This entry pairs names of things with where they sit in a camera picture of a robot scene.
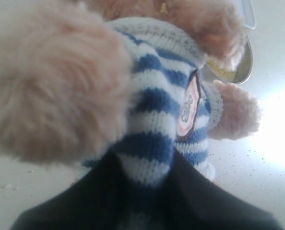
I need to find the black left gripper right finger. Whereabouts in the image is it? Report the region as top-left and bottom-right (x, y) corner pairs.
(160, 153), (282, 230)

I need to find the metal bowl of millet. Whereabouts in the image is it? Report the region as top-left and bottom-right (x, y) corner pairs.
(203, 36), (253, 85)

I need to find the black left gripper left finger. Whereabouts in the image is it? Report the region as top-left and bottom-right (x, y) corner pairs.
(11, 152), (143, 230)

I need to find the teddy bear striped sweater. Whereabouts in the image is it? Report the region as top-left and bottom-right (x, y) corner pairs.
(0, 0), (261, 230)

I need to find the white rectangular tray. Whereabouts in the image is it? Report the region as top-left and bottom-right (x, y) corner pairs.
(236, 0), (257, 30)

